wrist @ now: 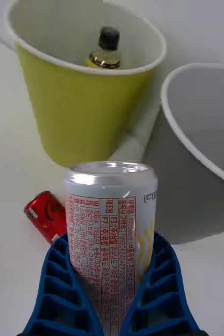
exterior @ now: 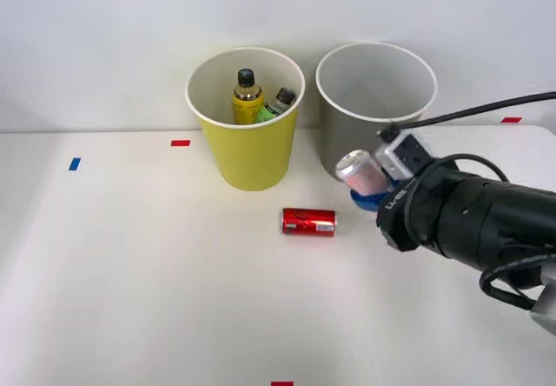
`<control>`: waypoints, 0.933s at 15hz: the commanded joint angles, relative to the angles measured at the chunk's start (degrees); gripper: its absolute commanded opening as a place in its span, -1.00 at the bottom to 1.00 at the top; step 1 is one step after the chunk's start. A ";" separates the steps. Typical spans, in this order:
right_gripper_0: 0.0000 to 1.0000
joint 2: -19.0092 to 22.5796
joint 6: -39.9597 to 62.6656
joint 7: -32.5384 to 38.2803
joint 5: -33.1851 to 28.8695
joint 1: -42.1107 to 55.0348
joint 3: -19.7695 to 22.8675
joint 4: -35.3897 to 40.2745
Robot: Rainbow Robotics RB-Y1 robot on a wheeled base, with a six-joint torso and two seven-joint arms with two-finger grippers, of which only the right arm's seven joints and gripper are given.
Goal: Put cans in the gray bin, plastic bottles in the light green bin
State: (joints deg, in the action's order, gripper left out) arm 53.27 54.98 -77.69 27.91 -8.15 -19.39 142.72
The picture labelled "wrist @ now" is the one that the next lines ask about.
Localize red drink can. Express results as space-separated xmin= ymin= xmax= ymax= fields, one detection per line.
xmin=24 ymin=191 xmax=68 ymax=245

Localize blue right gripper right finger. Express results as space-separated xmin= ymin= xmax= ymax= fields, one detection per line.
xmin=119 ymin=230 xmax=200 ymax=336

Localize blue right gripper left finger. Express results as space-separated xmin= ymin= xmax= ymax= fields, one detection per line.
xmin=22 ymin=232 xmax=105 ymax=336

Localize small black-capped bottle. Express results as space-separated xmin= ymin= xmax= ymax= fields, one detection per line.
xmin=87 ymin=26 xmax=122 ymax=69

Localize grey plastic waste bin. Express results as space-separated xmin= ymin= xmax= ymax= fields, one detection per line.
xmin=140 ymin=62 xmax=224 ymax=245

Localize orange and white drink can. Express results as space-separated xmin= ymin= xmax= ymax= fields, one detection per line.
xmin=61 ymin=161 xmax=159 ymax=336

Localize yellow-green plastic waste bin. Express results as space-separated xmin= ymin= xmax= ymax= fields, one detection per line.
xmin=3 ymin=0 xmax=167 ymax=169

